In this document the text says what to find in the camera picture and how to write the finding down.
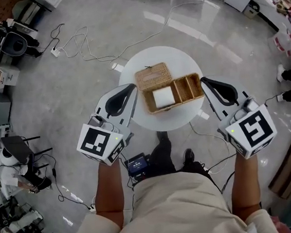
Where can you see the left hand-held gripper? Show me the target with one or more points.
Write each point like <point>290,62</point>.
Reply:
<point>96,143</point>

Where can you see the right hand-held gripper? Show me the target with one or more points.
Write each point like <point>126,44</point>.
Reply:
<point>255,130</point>

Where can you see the wicker basket with lid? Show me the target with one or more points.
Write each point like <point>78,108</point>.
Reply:
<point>161,73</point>

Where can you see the person's left forearm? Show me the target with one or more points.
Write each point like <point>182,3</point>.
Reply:
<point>109,192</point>

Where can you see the person's right forearm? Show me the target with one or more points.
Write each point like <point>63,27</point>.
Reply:
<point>246,188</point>

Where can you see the white napkin stack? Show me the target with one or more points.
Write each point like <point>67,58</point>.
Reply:
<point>163,97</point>

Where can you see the black display device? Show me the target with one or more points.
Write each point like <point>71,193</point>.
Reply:
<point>137,164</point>

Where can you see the round white side table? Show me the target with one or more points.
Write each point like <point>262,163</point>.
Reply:
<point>159,55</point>

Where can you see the person's left leg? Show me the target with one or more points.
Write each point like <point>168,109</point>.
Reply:
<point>162,155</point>

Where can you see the person's leg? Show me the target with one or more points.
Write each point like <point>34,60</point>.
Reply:
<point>162,155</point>
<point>197,168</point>

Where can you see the person's right shoe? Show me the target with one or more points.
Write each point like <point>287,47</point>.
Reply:
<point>189,156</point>

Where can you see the person's right leg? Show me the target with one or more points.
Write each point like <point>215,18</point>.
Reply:
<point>197,168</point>

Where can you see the small waste bin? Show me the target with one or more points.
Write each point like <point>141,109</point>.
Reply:
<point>252,10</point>

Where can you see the black wooden chair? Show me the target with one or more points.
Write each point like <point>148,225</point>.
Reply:
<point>15,147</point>

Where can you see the white drawer unit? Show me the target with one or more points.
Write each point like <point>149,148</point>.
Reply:
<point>7,77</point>

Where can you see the grey shell chair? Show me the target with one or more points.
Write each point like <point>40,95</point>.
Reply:
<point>14,44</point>

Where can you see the person's beige shirt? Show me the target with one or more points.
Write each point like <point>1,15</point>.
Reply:
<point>176,213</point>

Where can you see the pink cloth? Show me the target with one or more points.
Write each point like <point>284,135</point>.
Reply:
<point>278,226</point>

